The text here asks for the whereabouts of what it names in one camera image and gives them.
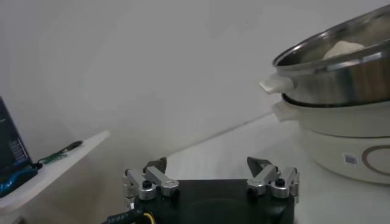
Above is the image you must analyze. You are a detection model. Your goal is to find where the dark printed carton box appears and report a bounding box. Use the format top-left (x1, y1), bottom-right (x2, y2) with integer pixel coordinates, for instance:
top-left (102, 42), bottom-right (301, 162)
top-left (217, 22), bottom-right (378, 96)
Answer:
top-left (0, 96), bottom-right (34, 175)

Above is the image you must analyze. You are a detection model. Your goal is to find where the steel perforated steamer basket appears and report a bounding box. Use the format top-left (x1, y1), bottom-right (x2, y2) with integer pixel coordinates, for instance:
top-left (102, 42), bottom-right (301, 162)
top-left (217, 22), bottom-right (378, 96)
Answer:
top-left (259, 4), bottom-right (390, 108)

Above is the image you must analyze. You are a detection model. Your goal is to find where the white side table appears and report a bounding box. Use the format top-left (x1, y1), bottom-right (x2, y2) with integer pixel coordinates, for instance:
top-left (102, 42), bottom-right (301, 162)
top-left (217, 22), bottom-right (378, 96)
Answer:
top-left (0, 130), bottom-right (111, 215)

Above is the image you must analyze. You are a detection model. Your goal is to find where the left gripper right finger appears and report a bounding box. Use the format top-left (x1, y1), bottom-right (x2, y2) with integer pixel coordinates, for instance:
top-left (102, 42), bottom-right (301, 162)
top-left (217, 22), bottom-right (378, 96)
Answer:
top-left (246, 156), bottom-right (301, 203)

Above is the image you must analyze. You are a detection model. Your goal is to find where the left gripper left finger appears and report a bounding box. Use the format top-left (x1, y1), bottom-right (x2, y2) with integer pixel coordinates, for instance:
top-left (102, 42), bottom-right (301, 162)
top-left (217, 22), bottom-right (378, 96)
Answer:
top-left (122, 156), bottom-right (181, 201)

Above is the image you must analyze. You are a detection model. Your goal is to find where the blue object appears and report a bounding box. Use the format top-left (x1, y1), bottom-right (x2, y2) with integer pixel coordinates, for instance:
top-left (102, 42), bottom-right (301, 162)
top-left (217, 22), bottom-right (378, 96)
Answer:
top-left (0, 167), bottom-right (39, 198)

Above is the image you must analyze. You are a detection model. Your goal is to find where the white steamed baozi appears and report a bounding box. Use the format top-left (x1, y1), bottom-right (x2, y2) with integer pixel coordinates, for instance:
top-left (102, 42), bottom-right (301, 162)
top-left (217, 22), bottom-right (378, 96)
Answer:
top-left (322, 40), bottom-right (366, 60)

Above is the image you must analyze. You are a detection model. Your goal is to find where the white electric cooking pot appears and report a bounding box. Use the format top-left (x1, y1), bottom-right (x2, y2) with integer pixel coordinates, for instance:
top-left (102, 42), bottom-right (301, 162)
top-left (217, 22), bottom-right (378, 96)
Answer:
top-left (272, 100), bottom-right (390, 186)

